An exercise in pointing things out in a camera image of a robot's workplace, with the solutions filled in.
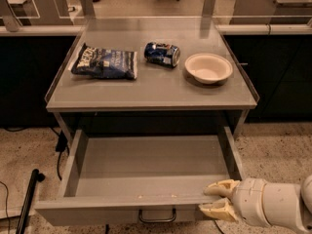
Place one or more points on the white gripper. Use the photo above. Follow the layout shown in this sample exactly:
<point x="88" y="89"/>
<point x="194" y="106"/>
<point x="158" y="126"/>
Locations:
<point x="250" y="197"/>

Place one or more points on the grey top drawer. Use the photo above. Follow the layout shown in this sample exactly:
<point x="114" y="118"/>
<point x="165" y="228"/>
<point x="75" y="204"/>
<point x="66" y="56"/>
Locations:
<point x="146" y="179"/>

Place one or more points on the grey desk background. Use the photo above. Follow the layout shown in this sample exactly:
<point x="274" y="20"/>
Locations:
<point x="36" y="12"/>
<point x="272" y="12"/>

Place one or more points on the blue soda can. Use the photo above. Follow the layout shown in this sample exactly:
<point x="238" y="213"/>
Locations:
<point x="161" y="53"/>

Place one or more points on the black pole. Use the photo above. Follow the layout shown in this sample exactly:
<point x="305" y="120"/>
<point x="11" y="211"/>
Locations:
<point x="35" y="177"/>

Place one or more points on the white bowl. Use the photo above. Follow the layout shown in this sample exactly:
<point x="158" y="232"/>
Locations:
<point x="208" y="68"/>

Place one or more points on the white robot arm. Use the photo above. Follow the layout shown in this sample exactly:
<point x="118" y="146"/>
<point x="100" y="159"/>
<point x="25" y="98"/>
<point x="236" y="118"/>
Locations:
<point x="288" y="205"/>

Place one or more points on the grey desk left background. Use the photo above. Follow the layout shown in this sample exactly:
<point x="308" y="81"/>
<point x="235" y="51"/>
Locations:
<point x="36" y="12"/>

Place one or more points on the grey desk right background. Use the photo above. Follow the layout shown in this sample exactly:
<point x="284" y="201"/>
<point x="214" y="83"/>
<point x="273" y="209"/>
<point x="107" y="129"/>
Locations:
<point x="272" y="12"/>

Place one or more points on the blue chip bag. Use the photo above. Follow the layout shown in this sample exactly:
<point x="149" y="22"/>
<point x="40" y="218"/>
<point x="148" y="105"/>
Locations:
<point x="103" y="63"/>

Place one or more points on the grey drawer cabinet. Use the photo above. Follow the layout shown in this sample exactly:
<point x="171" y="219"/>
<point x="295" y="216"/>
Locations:
<point x="155" y="88"/>

